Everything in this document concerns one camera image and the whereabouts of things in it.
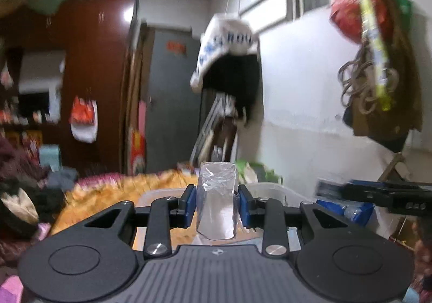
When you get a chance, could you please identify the aluminium crutches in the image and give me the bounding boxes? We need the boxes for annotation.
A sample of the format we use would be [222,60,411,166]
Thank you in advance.
[191,94,233,169]

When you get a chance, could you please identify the green hanging bag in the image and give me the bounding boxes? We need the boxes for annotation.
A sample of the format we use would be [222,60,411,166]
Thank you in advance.
[395,0,414,20]

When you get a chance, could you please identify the dark clothes pile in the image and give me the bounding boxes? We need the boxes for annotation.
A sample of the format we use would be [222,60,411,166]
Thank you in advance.
[0,138,80,239]

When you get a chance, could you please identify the white and black hanging jacket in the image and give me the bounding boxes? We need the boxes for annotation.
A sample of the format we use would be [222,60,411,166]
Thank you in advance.
[190,13,262,125]

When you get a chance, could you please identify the yellow printed blanket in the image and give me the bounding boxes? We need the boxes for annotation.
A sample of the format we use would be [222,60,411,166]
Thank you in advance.
[50,168,200,246]

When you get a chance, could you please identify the brown hanging bag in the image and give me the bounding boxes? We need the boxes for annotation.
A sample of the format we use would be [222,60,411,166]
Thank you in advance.
[344,0,422,152]

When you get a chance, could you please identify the grey door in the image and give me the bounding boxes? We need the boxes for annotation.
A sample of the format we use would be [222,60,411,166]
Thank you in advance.
[145,28,203,173]

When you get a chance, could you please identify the yellow green strap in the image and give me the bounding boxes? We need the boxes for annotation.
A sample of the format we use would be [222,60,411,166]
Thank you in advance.
[344,0,394,111]

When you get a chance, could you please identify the pink plastic bag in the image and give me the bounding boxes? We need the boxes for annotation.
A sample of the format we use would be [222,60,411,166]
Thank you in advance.
[0,60,14,88]

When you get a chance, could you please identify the red hanging bag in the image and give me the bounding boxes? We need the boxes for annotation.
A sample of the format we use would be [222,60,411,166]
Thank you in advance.
[330,0,392,44]

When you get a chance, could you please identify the brown wooden wardrobe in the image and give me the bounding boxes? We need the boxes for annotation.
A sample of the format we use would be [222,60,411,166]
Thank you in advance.
[0,0,139,175]

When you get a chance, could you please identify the green plastic bag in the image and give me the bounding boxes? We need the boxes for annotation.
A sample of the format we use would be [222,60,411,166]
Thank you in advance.
[236,159,282,185]

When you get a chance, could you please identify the red door sticker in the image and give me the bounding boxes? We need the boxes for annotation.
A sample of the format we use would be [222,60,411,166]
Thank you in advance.
[167,40,187,54]

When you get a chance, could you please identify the beige cloth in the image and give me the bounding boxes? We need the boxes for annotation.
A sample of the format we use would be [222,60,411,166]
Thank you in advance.
[0,188,39,226]

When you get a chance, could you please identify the red gift box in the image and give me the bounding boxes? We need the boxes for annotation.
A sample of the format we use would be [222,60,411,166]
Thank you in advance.
[20,131,43,155]

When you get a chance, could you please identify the white plastic bag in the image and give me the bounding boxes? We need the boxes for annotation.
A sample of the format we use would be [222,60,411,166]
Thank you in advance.
[49,82,63,121]

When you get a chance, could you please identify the white and red shopping bag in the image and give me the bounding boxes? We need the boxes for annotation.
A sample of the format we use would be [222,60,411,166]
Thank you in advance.
[69,97,98,143]

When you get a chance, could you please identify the pink cloth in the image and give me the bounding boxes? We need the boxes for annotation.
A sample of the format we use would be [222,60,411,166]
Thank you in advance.
[0,274,24,303]

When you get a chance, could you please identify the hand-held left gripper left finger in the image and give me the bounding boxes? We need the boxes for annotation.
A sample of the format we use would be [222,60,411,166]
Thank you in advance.
[83,185,197,259]

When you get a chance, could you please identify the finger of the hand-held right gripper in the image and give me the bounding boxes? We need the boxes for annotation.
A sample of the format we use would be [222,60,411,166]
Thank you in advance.
[315,180,432,213]

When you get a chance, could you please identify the red patterned cloth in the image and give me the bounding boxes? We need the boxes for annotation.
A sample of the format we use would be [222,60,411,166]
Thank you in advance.
[413,222,432,290]

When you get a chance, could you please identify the pink board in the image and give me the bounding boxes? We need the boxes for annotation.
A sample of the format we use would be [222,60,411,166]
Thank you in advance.
[138,101,147,142]

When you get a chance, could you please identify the black television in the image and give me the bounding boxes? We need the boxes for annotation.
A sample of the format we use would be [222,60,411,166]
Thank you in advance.
[18,92,51,118]

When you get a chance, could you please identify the red printed bag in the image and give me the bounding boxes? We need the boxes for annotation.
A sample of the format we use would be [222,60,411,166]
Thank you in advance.
[130,128,147,175]

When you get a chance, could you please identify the grey cloth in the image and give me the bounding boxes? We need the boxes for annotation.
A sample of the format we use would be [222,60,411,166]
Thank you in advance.
[47,168,80,189]

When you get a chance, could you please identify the blue bag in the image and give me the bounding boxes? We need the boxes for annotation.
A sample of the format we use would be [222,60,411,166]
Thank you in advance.
[317,200,375,223]

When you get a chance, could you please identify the coiled beige rope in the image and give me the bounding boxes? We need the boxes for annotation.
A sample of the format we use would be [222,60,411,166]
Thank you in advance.
[338,50,399,115]

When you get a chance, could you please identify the white plastic basket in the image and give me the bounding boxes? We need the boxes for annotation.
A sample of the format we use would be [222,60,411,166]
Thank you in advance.
[137,182,318,246]

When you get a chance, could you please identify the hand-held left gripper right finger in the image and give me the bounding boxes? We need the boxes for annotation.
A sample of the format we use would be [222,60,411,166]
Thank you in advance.
[238,184,353,258]

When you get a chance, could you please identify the teal box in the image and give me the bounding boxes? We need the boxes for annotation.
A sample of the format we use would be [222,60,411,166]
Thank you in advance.
[39,145,61,169]

